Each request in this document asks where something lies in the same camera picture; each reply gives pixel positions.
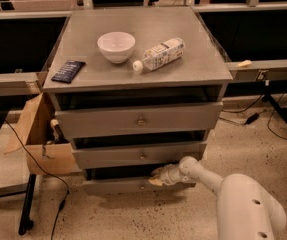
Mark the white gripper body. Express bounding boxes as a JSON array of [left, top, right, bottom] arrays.
[[159, 164, 183, 186]]

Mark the grey bottom drawer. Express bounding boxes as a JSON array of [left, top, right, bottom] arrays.
[[82, 165, 197, 196]]

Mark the grey drawer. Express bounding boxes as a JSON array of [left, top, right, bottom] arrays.
[[73, 141, 206, 169], [56, 102, 223, 139], [82, 165, 197, 196]]

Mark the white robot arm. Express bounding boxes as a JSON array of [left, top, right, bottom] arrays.
[[148, 156, 287, 240]]

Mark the grey middle drawer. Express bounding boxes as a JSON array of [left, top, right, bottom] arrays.
[[73, 141, 206, 169]]

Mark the grey top drawer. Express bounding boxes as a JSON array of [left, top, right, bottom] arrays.
[[56, 102, 223, 139]]

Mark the grey drawer cabinet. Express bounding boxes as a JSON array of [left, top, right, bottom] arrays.
[[42, 6, 234, 197]]

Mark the clear plastic bottle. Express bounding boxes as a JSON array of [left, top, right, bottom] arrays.
[[132, 38, 185, 72]]

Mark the brown cardboard box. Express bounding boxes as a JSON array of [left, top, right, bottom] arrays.
[[5, 93, 76, 175]]

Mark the small yellow foam piece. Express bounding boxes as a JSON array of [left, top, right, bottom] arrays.
[[237, 60, 252, 68]]

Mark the black table leg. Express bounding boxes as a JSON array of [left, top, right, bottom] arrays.
[[18, 174, 36, 235]]

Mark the white ceramic bowl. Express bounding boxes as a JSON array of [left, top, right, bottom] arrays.
[[97, 32, 136, 64]]

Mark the dark blue snack packet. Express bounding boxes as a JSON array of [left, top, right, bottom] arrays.
[[51, 60, 85, 84]]

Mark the black power adapter cable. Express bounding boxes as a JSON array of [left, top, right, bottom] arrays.
[[218, 95, 267, 127]]

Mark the black floor cable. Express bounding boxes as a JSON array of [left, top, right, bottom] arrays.
[[4, 119, 71, 240]]

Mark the grey wall rail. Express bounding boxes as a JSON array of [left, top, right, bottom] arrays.
[[226, 59, 287, 82]]

